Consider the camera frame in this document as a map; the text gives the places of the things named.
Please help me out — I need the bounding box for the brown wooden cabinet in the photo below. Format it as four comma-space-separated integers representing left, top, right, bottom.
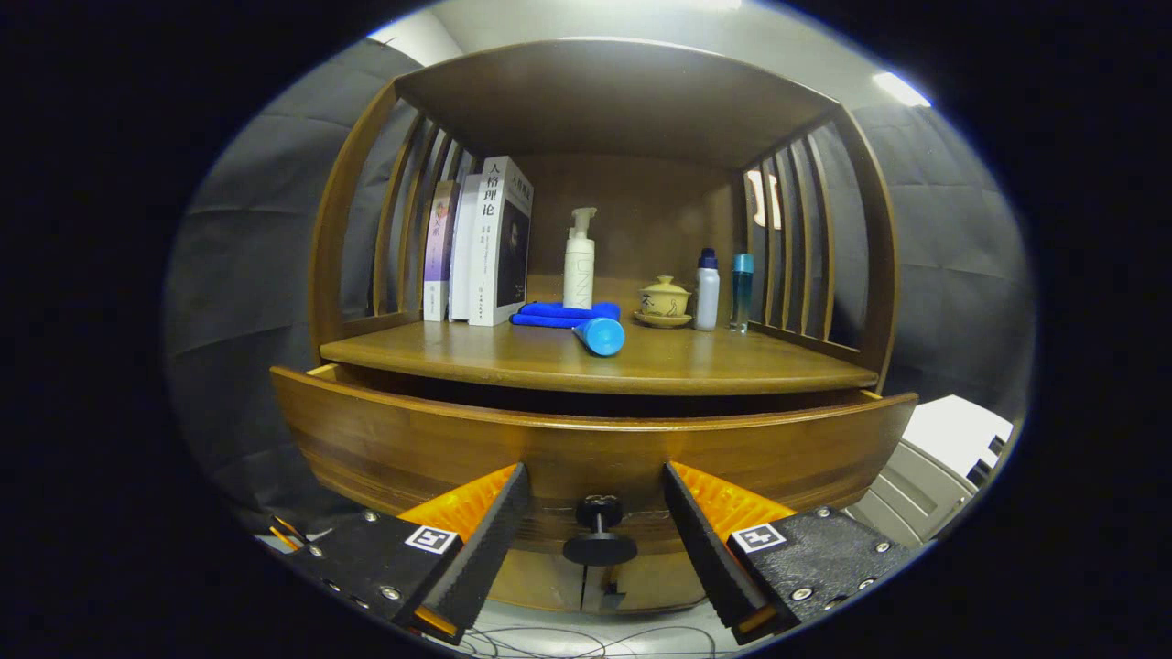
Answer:
309, 37, 901, 616

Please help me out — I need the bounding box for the wooden cabinet door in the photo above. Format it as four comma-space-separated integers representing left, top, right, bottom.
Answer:
494, 549, 589, 612
600, 554, 711, 614

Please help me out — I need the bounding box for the white blue cosmetic tube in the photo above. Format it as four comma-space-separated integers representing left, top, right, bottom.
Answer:
572, 317, 627, 357

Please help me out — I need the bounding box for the blue folded cloth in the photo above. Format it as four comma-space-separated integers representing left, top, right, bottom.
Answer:
509, 301, 622, 329

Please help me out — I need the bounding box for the white bottle blue cap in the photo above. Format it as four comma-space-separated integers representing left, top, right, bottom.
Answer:
693, 248, 722, 332

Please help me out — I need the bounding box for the teal clear bottle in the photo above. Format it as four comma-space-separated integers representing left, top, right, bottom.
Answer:
729, 254, 755, 334

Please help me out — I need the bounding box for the black drawer knob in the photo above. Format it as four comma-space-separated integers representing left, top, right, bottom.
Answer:
561, 494, 638, 567

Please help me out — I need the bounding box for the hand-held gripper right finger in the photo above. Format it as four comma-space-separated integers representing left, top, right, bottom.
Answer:
661, 460, 921, 646

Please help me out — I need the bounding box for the purple book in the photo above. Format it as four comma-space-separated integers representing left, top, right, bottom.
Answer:
422, 179, 461, 322

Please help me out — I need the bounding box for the orange black tool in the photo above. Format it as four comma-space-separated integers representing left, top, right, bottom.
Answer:
268, 515, 312, 552

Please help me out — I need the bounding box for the thick white book dark cover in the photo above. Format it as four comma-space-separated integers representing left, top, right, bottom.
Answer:
468, 156, 535, 328

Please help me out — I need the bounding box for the white pump bottle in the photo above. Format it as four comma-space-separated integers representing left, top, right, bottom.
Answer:
562, 207, 598, 309

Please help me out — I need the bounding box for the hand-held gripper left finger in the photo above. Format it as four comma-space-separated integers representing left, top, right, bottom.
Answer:
307, 462, 533, 646

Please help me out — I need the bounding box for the wooden drawer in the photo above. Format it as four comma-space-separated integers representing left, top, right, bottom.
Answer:
270, 364, 919, 557

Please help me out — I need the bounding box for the long ceiling light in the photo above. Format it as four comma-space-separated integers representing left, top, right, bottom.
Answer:
870, 71, 933, 109

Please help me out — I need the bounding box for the white drawer unit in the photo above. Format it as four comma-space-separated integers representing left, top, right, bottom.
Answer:
847, 394, 1015, 550

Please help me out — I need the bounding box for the beige lidded teacup with saucer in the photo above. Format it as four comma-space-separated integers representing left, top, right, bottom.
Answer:
634, 275, 693, 329

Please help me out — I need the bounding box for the thin white book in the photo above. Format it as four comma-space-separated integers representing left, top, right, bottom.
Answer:
448, 174, 484, 322

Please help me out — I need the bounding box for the wooden countertop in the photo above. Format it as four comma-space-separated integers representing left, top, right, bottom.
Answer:
319, 302, 880, 396

